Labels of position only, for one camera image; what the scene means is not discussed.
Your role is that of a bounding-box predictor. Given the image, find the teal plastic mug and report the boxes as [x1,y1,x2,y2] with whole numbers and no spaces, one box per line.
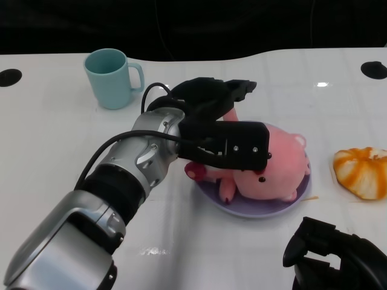
[83,48,145,110]

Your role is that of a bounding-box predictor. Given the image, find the purple plastic plate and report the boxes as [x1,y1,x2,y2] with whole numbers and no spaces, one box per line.
[195,120,312,219]

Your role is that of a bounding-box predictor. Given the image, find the black table grommet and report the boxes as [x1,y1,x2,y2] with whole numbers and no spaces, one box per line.
[360,61,387,80]
[0,69,22,88]

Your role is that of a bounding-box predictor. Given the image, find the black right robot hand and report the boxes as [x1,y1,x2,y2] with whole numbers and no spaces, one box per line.
[282,216,387,290]

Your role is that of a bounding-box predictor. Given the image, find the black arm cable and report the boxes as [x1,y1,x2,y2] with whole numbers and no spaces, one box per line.
[74,83,194,190]

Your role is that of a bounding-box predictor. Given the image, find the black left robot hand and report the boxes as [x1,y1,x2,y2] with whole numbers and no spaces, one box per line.
[171,77,271,172]

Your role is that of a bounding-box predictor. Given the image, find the orange striped bread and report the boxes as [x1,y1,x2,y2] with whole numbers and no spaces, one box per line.
[333,147,387,201]

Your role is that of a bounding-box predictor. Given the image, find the pink plush doll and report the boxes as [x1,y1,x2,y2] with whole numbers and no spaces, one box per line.
[184,108,311,204]

